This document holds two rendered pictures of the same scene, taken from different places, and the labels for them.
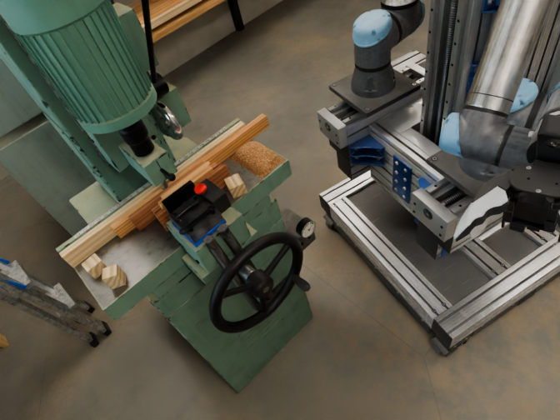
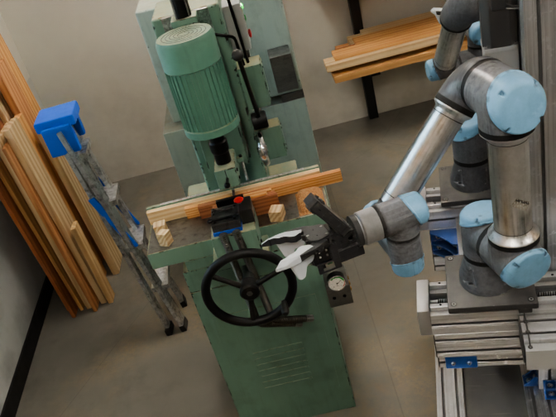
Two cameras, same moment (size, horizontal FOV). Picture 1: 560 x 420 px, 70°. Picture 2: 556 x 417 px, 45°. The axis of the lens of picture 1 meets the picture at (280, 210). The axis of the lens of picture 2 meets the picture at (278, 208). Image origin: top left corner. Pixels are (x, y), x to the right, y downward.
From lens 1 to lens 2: 125 cm
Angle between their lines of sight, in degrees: 31
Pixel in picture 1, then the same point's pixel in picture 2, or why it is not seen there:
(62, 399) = (121, 361)
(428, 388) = not seen: outside the picture
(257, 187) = (293, 222)
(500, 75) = (395, 181)
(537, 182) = (313, 232)
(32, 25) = (169, 70)
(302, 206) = not seen: hidden behind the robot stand
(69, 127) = not seen: hidden behind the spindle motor
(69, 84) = (180, 104)
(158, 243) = (204, 231)
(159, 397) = (186, 400)
